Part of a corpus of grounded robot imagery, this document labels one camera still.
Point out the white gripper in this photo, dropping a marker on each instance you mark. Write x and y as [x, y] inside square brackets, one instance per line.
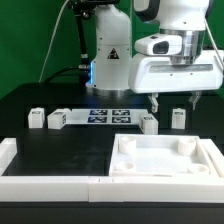
[157, 75]

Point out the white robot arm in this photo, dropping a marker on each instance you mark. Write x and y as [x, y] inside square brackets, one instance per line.
[172, 60]

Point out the white sheet with markers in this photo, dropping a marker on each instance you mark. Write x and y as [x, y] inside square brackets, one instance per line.
[104, 116]

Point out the white U-shaped obstacle fence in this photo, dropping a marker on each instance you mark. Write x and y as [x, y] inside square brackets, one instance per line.
[110, 189]

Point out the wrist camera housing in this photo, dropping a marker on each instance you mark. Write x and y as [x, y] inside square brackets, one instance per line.
[159, 44]

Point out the black camera stand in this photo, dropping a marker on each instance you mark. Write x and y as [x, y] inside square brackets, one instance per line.
[84, 10]

